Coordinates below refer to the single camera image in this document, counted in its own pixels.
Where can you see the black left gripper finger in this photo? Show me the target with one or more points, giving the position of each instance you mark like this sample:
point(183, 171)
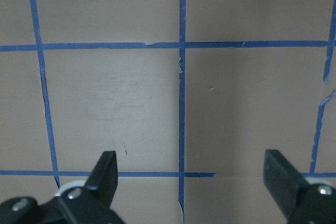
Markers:
point(87, 202)

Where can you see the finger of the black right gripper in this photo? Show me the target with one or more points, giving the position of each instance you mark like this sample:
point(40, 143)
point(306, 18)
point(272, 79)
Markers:
point(300, 199)

